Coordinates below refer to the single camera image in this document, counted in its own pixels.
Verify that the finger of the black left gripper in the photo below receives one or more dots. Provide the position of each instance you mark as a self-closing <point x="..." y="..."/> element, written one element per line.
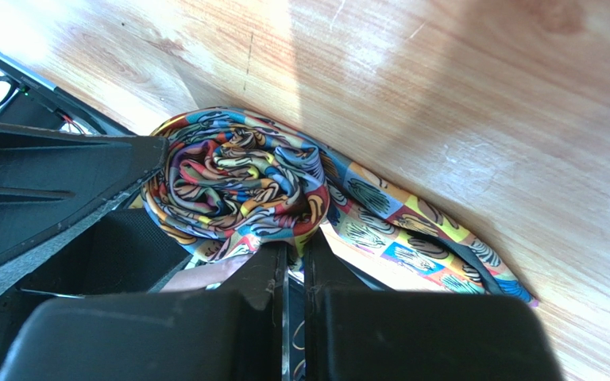
<point x="50" y="180"/>
<point x="124" y="252"/>

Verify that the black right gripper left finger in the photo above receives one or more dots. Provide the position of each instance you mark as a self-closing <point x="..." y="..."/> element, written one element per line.
<point x="233" y="332"/>

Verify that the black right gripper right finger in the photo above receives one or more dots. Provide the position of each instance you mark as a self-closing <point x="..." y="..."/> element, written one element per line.
<point x="356" y="333"/>

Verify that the colourful patterned tie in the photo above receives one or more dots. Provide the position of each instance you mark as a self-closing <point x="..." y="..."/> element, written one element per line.
<point x="234" y="180"/>

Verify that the aluminium frame rail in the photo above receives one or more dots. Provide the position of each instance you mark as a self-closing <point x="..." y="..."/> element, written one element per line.
<point x="21" y="74"/>

